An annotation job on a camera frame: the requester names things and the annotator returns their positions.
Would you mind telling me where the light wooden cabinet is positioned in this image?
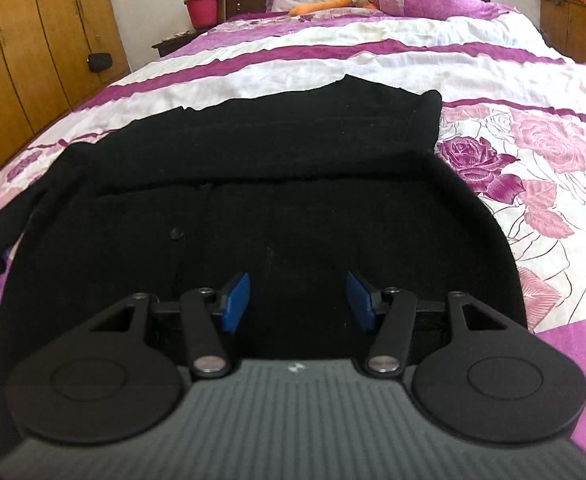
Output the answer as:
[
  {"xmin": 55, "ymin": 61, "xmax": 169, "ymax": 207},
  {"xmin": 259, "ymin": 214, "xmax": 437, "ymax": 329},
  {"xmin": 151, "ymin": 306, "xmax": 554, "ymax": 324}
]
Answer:
[{"xmin": 540, "ymin": 0, "xmax": 586, "ymax": 68}]

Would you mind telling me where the light wooden wardrobe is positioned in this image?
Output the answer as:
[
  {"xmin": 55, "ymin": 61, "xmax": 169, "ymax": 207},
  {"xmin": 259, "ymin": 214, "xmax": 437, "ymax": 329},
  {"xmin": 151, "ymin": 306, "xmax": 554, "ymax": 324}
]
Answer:
[{"xmin": 0, "ymin": 0, "xmax": 130, "ymax": 201}]

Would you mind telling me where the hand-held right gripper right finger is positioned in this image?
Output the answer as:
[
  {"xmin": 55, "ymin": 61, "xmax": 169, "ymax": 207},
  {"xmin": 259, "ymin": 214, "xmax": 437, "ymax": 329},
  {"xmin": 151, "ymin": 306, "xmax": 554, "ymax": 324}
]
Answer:
[{"xmin": 345, "ymin": 271, "xmax": 513, "ymax": 377}]

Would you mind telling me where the pink bucket with green rim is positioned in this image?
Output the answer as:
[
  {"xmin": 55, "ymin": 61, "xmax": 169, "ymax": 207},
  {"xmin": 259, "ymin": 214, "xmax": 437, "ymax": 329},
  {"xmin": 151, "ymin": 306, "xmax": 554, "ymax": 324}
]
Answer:
[{"xmin": 184, "ymin": 0, "xmax": 220, "ymax": 30}]

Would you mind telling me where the dark wooden nightstand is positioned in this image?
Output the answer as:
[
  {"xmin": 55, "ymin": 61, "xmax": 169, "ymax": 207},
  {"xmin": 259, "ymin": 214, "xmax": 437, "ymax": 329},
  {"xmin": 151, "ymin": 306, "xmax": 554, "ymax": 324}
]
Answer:
[{"xmin": 152, "ymin": 27, "xmax": 205, "ymax": 58}]

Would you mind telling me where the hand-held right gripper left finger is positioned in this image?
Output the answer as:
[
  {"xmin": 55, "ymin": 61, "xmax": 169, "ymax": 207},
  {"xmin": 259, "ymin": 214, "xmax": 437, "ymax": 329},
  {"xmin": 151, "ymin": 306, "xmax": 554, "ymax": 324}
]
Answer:
[{"xmin": 89, "ymin": 272, "xmax": 252, "ymax": 380}]

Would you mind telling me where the purple floral bedspread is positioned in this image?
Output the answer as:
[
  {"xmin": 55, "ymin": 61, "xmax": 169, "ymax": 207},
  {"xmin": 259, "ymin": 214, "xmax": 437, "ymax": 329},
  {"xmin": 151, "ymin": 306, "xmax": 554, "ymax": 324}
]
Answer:
[{"xmin": 0, "ymin": 7, "xmax": 586, "ymax": 461}]

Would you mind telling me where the black knit garment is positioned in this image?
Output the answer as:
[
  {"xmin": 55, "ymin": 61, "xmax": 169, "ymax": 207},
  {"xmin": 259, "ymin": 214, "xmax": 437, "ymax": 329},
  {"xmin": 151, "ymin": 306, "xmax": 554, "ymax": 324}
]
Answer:
[{"xmin": 0, "ymin": 74, "xmax": 529, "ymax": 463}]

